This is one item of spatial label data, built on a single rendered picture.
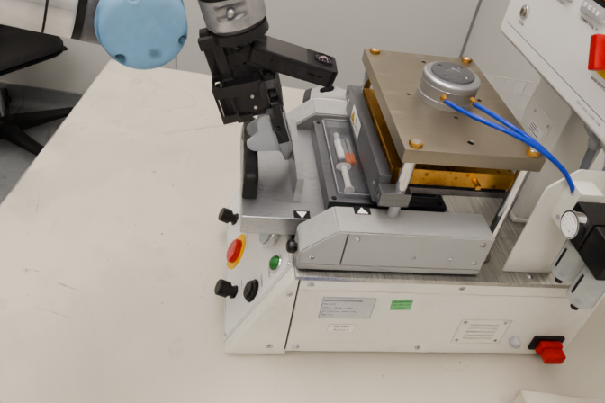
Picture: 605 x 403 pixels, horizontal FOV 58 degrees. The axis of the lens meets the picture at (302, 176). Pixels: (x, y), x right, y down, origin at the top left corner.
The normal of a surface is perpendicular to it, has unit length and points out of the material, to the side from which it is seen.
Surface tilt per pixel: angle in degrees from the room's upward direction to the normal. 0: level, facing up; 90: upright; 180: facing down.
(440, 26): 90
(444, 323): 90
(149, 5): 88
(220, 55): 90
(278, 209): 0
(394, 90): 0
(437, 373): 0
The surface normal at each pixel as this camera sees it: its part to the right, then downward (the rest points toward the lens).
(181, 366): 0.15, -0.78
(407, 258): 0.09, 0.62
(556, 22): -0.99, -0.06
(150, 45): 0.34, 0.58
